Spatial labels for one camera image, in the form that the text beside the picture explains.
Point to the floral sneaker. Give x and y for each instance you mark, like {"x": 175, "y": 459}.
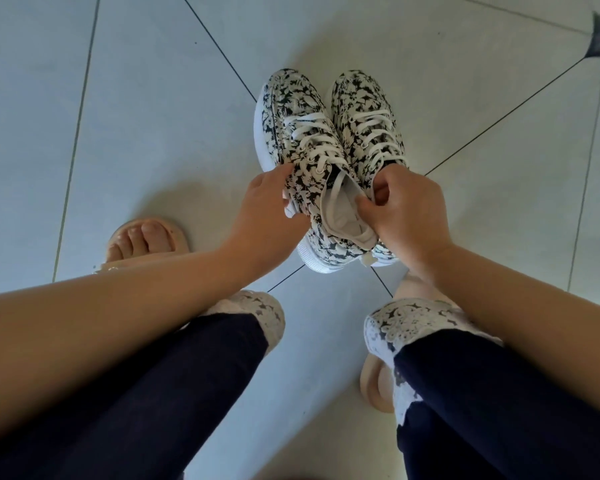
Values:
{"x": 360, "y": 94}
{"x": 300, "y": 114}

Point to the person's left leg navy trousers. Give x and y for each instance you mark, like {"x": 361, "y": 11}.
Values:
{"x": 130, "y": 409}

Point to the person's left forearm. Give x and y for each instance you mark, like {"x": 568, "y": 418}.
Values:
{"x": 90, "y": 344}

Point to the person's right forearm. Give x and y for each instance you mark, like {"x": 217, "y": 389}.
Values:
{"x": 540, "y": 334}

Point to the pink slipper with white charms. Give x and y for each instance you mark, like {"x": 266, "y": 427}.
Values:
{"x": 140, "y": 242}

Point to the person's leg navy trousers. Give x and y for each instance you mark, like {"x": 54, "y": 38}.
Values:
{"x": 495, "y": 409}
{"x": 130, "y": 409}

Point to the person's right hand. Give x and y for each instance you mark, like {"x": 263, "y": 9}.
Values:
{"x": 410, "y": 214}

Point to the pink slipper with green charm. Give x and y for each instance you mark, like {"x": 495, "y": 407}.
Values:
{"x": 377, "y": 384}

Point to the bright white shoelace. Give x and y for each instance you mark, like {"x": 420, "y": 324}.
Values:
{"x": 375, "y": 127}
{"x": 310, "y": 134}

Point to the person's right leg navy trousers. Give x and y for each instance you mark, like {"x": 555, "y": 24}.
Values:
{"x": 495, "y": 409}

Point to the person's left hand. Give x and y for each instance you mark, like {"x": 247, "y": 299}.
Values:
{"x": 265, "y": 224}

